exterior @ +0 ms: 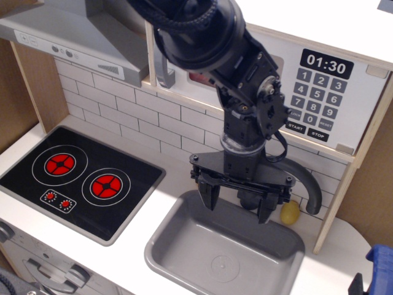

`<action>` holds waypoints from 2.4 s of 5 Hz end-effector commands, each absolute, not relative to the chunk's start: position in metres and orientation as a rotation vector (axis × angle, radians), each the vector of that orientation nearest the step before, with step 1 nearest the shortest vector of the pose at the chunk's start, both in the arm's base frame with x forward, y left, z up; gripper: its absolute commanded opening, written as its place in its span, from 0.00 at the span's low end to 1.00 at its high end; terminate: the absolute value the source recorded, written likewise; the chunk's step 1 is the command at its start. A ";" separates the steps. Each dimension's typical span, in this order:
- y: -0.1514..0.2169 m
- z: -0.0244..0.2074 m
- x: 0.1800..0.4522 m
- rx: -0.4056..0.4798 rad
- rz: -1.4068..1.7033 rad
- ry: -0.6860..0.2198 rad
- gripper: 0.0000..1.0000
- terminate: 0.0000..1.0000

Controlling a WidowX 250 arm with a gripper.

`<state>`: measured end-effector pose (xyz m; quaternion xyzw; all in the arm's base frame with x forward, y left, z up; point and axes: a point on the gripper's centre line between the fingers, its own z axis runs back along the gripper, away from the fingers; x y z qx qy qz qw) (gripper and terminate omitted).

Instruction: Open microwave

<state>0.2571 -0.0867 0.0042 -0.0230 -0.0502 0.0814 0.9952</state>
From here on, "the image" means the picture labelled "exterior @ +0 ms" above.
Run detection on blue plastic object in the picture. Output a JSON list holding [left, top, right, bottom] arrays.
[[366, 245, 392, 295]]

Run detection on black clamp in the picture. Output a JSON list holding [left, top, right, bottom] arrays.
[[348, 273, 364, 295]]

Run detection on white toy microwave door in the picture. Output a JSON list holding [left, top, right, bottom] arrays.
[[154, 30, 390, 155]]

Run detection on black toy stovetop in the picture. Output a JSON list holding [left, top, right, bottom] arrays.
[[1, 126, 165, 246]]

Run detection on dark grey toy faucet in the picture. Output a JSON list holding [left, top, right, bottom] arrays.
[[236, 157, 323, 215]]

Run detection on grey range hood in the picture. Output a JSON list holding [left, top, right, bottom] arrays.
[[1, 1, 149, 87]]

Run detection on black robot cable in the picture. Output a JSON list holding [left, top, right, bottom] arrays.
[[264, 131, 289, 163]]

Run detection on yellow toy potato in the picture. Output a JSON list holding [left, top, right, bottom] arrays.
[[280, 200, 300, 226]]

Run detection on grey toy sink basin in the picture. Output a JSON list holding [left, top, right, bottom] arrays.
[[144, 191, 305, 294]]

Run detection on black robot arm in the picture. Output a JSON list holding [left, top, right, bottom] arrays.
[[130, 1, 293, 224]]

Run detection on grey toy oven door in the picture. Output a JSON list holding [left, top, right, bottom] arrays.
[[1, 221, 129, 294]]

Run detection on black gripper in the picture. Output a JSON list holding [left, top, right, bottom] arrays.
[[189, 150, 286, 224]]

